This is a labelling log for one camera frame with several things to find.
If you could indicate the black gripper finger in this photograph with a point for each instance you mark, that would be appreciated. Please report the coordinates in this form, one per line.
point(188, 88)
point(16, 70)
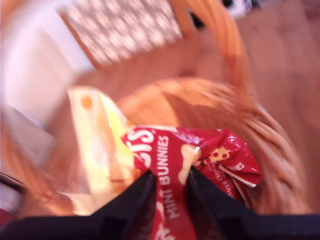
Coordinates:
point(205, 197)
point(140, 200)

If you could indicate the red mini bunnies bag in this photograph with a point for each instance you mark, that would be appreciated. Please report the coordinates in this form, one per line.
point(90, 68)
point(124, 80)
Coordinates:
point(170, 155)

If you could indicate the pale yellow orange-dotted bag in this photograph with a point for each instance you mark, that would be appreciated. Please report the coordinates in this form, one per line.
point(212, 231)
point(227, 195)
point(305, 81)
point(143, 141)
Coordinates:
point(97, 140)

